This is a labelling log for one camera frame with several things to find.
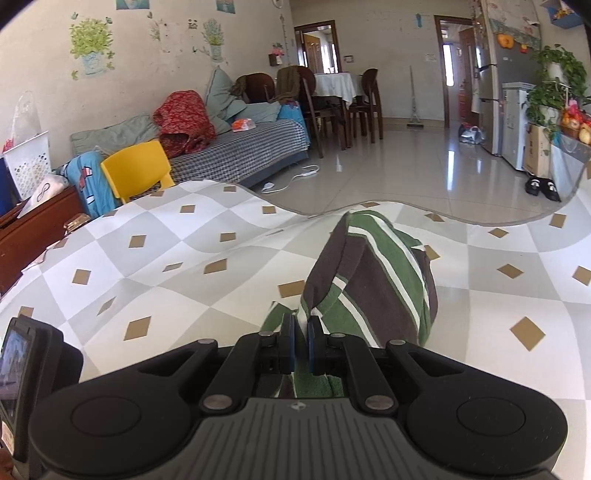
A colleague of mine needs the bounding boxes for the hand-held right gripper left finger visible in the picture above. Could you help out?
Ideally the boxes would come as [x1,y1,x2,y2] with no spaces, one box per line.
[137,313,296,414]

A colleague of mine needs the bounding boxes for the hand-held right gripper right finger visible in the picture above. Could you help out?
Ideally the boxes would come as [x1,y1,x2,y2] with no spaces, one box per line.
[307,315,465,414]

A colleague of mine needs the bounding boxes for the green brown striped t-shirt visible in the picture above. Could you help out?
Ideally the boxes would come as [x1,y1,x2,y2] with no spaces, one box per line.
[263,210,439,398]

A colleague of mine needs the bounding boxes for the checkered diamond table cover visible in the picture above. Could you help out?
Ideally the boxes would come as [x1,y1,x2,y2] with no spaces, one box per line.
[0,178,591,480]

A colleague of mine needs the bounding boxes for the brown wooden cabinet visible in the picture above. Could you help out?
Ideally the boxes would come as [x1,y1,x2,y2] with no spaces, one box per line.
[0,185,90,296]

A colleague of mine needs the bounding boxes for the white power strip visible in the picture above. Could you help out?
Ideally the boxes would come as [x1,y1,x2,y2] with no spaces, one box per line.
[261,165,320,193]

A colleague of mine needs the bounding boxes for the white bag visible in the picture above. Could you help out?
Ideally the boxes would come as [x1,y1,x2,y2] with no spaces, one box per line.
[18,173,70,217]

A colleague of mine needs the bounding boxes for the blue cartoon cloth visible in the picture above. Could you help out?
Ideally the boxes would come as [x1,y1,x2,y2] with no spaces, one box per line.
[60,151,116,217]

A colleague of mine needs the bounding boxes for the houndstooth sofa bed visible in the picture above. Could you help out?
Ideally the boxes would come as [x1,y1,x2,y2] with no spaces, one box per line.
[70,117,310,188]

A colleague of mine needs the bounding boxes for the white laundry basket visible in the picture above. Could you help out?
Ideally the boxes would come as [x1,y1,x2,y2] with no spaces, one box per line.
[2,130,51,199]

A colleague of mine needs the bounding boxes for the yellow plastic chair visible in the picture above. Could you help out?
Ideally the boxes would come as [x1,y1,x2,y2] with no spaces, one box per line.
[100,141,176,205]

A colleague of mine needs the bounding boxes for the dark wooden dining chair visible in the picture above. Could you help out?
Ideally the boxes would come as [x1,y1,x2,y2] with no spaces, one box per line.
[276,66,347,158]
[348,68,384,148]
[243,73,278,104]

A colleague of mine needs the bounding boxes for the red patterned cloth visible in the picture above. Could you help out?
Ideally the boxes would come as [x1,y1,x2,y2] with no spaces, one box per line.
[153,91,217,159]

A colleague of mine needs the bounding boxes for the grey-green pillow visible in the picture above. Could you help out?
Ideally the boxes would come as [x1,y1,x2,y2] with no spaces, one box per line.
[204,67,247,123]

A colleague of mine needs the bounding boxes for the dining table with white cloth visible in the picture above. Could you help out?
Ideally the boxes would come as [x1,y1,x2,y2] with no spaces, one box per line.
[277,71,365,109]

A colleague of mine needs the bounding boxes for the olive cloth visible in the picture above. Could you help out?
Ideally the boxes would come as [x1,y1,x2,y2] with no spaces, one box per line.
[276,66,303,103]

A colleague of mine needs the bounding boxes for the plastic bag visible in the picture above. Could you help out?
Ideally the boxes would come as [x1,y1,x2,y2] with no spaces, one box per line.
[458,124,486,146]

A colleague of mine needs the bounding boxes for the black shoe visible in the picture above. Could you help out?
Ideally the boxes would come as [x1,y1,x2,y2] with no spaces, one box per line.
[524,176,561,202]

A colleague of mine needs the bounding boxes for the cardboard box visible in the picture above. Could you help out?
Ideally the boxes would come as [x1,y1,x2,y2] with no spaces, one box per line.
[523,124,552,174]

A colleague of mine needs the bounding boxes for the white freezer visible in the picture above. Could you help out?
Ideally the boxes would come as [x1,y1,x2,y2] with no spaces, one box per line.
[501,82,536,171]

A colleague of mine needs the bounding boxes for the silver refrigerator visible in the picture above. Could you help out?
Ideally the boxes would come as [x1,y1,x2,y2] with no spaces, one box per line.
[475,41,541,158]

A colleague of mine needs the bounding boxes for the fruit pile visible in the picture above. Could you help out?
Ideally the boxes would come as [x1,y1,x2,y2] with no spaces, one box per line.
[561,104,591,146]

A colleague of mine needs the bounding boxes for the potted green plants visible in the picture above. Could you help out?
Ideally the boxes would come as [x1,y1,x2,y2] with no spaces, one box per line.
[526,45,589,139]

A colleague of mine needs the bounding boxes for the lavender wall sticker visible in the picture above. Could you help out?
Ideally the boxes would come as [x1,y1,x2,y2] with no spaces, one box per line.
[202,18,227,63]

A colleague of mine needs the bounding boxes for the green plant wall sticker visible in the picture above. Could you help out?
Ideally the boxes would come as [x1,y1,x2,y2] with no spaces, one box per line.
[69,17,115,80]

